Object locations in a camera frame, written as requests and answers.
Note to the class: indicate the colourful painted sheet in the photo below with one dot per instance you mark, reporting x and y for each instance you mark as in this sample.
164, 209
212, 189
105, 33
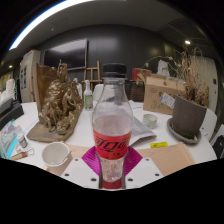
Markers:
10, 140

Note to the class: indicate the dried plant in grey pot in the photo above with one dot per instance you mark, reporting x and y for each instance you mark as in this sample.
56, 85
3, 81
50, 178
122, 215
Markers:
188, 116

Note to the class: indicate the dark brown crate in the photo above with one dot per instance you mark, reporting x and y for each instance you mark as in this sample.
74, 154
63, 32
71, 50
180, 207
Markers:
135, 91

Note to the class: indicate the grey plant saucer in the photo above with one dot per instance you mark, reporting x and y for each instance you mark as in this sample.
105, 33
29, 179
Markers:
185, 140

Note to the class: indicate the wooden easel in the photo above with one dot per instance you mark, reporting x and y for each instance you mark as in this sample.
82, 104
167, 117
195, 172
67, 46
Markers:
91, 75

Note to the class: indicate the white plaster statue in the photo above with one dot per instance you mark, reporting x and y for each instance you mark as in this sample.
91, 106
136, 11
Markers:
163, 67

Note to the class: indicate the red box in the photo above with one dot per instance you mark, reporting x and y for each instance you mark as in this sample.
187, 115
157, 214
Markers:
140, 74

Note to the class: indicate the clear red-labelled drink bottle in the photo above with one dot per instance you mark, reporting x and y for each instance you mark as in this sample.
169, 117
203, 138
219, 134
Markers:
111, 143

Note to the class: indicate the yellow tag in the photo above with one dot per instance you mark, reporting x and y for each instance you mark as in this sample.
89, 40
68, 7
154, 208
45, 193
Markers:
159, 144

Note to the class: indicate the tan canvas table mat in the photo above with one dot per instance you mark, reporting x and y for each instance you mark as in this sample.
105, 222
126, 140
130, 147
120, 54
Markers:
166, 157

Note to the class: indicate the paintbrush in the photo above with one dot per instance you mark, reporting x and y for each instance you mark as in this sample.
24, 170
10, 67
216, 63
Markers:
21, 155

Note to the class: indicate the small glass jar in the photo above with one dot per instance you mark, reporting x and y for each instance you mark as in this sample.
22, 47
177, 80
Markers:
150, 121

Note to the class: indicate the cardboard box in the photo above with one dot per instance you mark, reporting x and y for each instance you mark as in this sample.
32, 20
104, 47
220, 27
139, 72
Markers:
158, 95

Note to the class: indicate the black box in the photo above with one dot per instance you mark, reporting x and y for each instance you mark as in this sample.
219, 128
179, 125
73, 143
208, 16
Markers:
10, 111

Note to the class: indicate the large ceiling light panel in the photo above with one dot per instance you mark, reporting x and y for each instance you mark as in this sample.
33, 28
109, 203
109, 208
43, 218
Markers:
40, 18

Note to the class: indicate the black backpack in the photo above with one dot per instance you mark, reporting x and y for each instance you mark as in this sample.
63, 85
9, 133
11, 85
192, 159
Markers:
219, 146

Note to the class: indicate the newspaper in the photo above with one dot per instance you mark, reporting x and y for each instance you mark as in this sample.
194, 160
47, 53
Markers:
141, 131

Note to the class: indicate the small paint jar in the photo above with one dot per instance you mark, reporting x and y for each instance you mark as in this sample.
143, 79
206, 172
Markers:
22, 141

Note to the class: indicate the round ceiling light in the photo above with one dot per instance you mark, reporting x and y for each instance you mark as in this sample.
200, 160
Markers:
187, 42

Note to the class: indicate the golden relief sculpture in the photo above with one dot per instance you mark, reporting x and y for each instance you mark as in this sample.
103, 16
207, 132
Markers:
58, 106

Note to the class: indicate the white mug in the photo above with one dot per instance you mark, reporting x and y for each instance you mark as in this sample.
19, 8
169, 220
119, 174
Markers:
55, 155

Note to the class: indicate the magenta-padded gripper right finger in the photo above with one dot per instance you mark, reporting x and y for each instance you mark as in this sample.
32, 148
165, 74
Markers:
143, 171

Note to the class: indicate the black wall screen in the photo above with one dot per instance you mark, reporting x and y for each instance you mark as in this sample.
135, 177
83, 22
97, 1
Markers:
66, 53

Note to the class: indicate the white chair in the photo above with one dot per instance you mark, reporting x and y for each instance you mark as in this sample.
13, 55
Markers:
209, 121
218, 130
97, 91

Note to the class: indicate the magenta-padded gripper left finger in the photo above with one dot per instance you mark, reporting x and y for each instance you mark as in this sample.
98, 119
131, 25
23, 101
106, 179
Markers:
79, 171

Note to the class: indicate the green-labelled spray bottle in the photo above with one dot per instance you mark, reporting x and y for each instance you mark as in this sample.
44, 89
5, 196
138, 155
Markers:
88, 100

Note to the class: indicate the white plaster sculpture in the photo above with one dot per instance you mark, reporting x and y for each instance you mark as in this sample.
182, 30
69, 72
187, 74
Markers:
8, 90

